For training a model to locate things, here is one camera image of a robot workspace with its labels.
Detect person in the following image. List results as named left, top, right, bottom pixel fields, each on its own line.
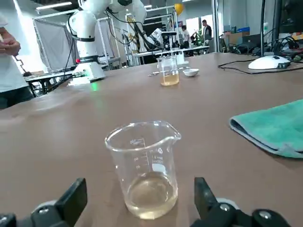
left=180, top=25, right=190, bottom=49
left=0, top=13, right=34, bottom=110
left=201, top=19, right=213, bottom=47

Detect yellow hard hat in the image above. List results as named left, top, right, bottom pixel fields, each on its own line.
left=174, top=3, right=185, bottom=16

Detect white desk lamp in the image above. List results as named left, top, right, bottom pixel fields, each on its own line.
left=248, top=0, right=291, bottom=70

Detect small clear glass beaker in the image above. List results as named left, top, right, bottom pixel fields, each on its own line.
left=104, top=120, right=182, bottom=219

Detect metal crucible tongs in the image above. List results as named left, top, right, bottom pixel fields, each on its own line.
left=148, top=67, right=190, bottom=77

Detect black lamp cable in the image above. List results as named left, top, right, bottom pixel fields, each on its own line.
left=217, top=58, right=303, bottom=74

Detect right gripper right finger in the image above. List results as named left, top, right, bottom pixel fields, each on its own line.
left=189, top=176, right=292, bottom=227

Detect large clear glass beaker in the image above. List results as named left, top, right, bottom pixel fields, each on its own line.
left=157, top=56, right=180, bottom=86

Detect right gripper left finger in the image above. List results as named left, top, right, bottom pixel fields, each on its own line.
left=0, top=177, right=88, bottom=227

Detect black computer monitor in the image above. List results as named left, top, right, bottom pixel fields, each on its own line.
left=279, top=0, right=303, bottom=34

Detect small white ceramic dish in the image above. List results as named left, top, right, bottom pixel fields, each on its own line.
left=182, top=68, right=199, bottom=78

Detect green folded cloth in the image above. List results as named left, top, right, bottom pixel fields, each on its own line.
left=229, top=99, right=303, bottom=158

